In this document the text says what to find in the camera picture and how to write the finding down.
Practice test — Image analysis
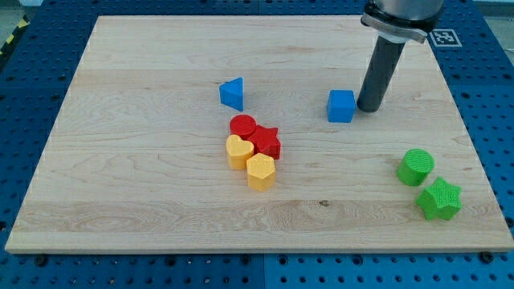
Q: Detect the red star block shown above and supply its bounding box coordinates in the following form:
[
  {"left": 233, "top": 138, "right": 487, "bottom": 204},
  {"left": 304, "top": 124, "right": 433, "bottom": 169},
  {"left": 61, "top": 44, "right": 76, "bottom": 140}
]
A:
[{"left": 247, "top": 124, "right": 281, "bottom": 160}]

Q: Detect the white fiducial marker tag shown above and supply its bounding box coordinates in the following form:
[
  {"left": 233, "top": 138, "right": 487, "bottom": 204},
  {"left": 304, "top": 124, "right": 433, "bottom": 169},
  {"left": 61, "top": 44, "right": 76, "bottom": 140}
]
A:
[{"left": 430, "top": 29, "right": 462, "bottom": 47}]

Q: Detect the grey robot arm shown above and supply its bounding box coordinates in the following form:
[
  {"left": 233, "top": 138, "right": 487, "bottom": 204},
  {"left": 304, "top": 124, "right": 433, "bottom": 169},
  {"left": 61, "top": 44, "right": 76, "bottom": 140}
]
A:
[{"left": 361, "top": 0, "right": 443, "bottom": 43}]

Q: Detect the green cylinder block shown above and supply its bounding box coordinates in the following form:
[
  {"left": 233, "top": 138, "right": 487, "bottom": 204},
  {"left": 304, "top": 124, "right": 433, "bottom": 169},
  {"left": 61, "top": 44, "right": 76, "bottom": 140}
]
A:
[{"left": 396, "top": 149, "right": 434, "bottom": 186}]

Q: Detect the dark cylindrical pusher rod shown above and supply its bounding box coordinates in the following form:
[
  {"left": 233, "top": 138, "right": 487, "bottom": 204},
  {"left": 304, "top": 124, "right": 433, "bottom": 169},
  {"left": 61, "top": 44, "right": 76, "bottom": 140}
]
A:
[{"left": 357, "top": 36, "right": 405, "bottom": 112}]

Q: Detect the red cylinder block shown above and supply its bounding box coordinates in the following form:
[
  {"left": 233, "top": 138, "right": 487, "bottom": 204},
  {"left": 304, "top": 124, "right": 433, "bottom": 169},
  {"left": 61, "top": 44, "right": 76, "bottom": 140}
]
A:
[{"left": 229, "top": 114, "right": 257, "bottom": 140}]

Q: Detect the yellow heart block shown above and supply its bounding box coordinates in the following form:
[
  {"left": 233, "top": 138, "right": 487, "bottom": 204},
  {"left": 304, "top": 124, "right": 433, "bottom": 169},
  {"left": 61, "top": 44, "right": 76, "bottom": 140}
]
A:
[{"left": 226, "top": 134, "right": 255, "bottom": 169}]

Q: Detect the green star block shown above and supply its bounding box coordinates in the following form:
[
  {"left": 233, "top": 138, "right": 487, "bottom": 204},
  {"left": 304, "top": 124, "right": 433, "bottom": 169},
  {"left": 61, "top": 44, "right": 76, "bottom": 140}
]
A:
[{"left": 416, "top": 177, "right": 462, "bottom": 221}]

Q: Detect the blue cube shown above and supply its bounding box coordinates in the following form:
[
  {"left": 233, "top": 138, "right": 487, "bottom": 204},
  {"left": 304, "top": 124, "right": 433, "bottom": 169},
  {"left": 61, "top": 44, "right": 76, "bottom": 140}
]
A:
[{"left": 327, "top": 90, "right": 357, "bottom": 123}]

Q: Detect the blue triangle block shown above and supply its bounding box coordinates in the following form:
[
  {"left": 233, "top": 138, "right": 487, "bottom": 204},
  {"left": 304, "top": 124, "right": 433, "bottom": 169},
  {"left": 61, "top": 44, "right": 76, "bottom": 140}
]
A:
[{"left": 219, "top": 77, "right": 244, "bottom": 112}]

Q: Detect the wooden board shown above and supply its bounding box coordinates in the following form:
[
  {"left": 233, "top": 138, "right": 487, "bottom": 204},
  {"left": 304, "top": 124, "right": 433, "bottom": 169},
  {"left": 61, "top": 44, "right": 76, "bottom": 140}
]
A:
[{"left": 6, "top": 16, "right": 513, "bottom": 254}]

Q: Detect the yellow hexagon block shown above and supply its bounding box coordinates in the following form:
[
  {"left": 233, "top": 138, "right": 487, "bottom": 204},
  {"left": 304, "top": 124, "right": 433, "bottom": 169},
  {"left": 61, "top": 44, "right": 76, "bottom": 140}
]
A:
[{"left": 247, "top": 153, "right": 276, "bottom": 192}]

